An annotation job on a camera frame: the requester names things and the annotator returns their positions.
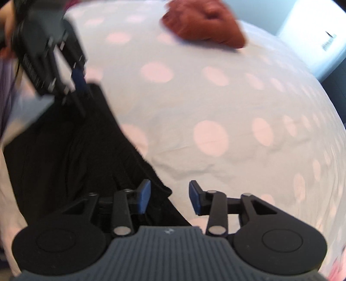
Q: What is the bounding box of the black sliding door wardrobe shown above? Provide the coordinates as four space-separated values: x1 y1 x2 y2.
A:
322 72 346 111

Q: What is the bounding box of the person's purple clothing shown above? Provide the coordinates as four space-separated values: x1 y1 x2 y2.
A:
0 58 23 136

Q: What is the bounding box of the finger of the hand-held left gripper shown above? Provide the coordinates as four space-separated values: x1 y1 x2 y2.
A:
47 78 87 120
60 20 89 91

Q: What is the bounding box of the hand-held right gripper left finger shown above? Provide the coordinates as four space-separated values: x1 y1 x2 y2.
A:
63 179 151 238

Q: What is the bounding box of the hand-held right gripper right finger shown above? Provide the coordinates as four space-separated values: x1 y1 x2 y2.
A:
189 180 277 237

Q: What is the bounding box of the white room door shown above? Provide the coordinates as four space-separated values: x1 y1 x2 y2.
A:
278 0 346 80

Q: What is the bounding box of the folded rust red garment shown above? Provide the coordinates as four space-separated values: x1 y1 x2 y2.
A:
162 0 247 49

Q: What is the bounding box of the bed with pink dotted sheet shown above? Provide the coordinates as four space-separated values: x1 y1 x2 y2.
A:
0 0 346 281

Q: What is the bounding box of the black garment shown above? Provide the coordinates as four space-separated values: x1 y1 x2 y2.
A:
3 82 200 235

